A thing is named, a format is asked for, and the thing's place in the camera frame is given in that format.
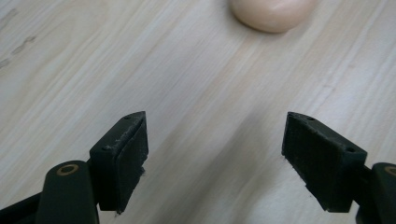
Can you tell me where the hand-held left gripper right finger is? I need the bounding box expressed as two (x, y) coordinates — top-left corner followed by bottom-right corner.
(281, 111), (369, 214)

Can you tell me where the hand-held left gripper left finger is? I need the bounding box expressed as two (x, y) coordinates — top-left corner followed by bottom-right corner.
(89, 110), (149, 215)

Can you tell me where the pale peach egg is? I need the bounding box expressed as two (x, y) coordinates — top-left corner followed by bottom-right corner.
(229, 0), (317, 34)

